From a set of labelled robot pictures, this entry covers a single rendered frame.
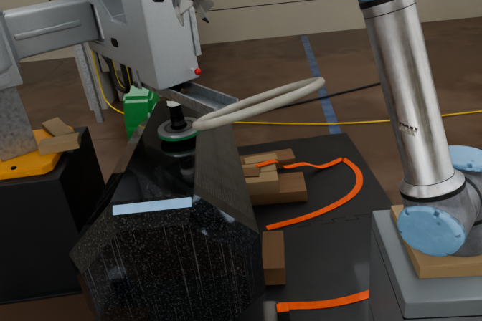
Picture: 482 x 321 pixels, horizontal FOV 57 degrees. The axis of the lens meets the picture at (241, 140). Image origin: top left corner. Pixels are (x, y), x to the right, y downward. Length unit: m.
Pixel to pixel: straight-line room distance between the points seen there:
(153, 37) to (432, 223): 1.31
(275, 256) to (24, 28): 1.72
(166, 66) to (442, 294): 1.36
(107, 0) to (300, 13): 4.83
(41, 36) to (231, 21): 4.73
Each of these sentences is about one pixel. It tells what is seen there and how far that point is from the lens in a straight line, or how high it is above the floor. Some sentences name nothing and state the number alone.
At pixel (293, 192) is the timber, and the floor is 0.10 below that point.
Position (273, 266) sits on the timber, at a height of 0.14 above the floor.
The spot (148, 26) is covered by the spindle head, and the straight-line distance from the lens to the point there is 1.92.
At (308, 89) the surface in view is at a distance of 1.40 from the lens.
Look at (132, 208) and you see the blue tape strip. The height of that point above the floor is 0.81.
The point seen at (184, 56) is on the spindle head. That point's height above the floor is 1.25.
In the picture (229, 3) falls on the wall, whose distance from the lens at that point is 6.87.
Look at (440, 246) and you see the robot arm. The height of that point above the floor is 1.06.
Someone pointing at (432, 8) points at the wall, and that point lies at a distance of 7.32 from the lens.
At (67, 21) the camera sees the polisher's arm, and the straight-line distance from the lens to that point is 2.50.
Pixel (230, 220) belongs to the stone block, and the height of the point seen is 0.69.
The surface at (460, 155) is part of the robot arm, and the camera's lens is 1.31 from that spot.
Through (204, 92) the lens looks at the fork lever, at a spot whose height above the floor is 1.10.
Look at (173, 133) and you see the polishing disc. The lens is 2.14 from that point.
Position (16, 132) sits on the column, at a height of 0.91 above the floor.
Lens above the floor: 1.80
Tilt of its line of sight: 28 degrees down
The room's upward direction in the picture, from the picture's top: 7 degrees counter-clockwise
